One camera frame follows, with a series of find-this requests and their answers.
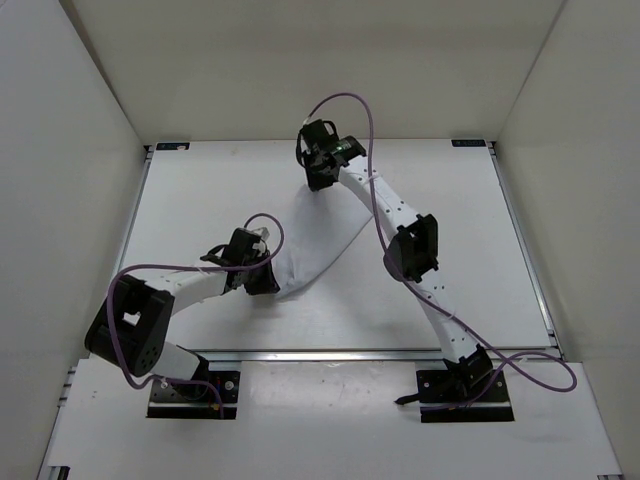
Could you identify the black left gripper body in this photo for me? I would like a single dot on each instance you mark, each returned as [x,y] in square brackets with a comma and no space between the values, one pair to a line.
[258,280]

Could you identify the white skirt cloth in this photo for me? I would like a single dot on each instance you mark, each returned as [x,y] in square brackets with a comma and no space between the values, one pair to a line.
[319,227]

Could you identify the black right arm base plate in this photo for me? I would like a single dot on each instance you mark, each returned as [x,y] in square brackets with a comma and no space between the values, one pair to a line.
[441,399]

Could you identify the white front cover board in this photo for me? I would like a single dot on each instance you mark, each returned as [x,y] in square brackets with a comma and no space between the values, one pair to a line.
[326,421]

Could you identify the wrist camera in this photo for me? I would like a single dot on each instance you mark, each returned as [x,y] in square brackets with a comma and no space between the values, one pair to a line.
[320,132]
[246,248]

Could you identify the corner label sticker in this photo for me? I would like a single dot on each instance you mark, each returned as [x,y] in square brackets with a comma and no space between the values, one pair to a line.
[468,143]
[172,146]

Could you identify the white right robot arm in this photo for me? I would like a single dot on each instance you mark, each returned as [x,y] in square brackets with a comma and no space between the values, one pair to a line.
[411,253]

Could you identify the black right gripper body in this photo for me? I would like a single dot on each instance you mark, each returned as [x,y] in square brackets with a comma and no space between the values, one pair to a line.
[316,179]

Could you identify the right corner label sticker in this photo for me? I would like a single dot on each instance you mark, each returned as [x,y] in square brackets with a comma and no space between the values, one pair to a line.
[468,143]

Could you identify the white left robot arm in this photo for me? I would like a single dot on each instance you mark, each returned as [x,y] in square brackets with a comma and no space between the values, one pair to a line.
[130,329]

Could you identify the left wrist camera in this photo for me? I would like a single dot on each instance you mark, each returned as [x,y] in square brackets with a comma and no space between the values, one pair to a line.
[246,248]

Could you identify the left corner label sticker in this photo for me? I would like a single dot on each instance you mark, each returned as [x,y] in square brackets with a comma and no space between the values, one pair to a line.
[172,146]

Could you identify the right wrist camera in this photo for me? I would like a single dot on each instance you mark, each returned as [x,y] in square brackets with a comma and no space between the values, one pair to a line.
[320,132]

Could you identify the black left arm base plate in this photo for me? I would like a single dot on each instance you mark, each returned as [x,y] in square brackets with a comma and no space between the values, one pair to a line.
[198,402]

